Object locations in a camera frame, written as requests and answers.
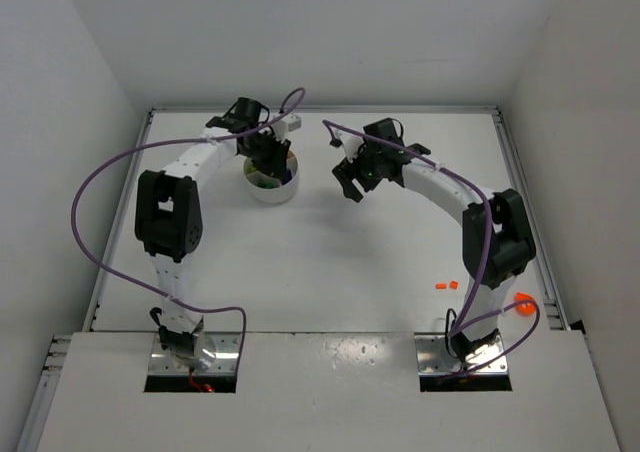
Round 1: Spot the white divided round container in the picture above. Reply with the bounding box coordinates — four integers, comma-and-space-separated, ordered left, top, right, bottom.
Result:
243, 152, 300, 205

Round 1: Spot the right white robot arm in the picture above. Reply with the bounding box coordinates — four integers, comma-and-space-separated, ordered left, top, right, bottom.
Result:
323, 118, 536, 369

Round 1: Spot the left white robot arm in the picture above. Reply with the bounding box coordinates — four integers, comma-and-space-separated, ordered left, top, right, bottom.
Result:
134, 97, 301, 367

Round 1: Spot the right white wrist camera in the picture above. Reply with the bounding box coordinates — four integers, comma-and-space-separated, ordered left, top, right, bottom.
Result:
330, 131, 364, 162

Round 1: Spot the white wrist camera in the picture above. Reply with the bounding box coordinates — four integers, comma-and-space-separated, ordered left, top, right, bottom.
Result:
330, 131, 364, 162
273, 113, 302, 135

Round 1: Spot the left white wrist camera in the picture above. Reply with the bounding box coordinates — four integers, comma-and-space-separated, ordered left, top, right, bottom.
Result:
273, 113, 302, 135

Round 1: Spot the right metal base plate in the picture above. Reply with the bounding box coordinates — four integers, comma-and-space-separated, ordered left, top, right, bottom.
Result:
415, 334, 509, 377

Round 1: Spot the metal base plate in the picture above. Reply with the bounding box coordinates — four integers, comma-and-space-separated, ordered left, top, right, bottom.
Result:
415, 334, 509, 377
147, 332, 240, 378

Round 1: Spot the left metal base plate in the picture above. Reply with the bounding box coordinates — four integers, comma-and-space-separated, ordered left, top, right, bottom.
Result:
147, 332, 240, 378

